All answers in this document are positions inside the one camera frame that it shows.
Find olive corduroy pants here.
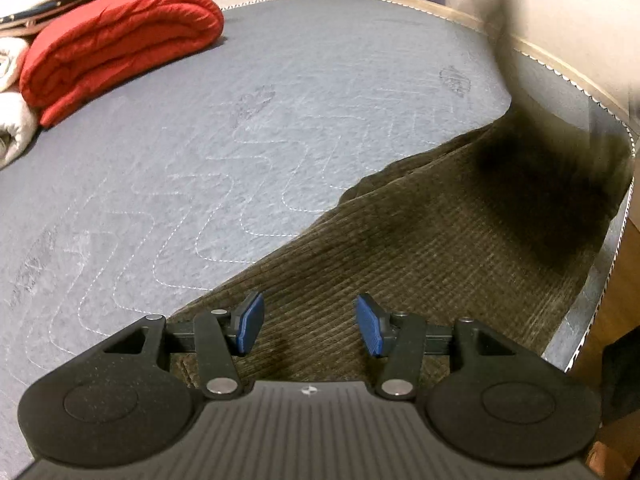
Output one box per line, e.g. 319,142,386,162
169,0,634,382

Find white folded blanket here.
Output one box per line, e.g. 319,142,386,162
0,37,39,168

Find red folded quilt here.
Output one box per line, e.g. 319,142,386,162
20,0,224,128

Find grey quilted mattress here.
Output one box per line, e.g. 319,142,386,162
1,0,629,479

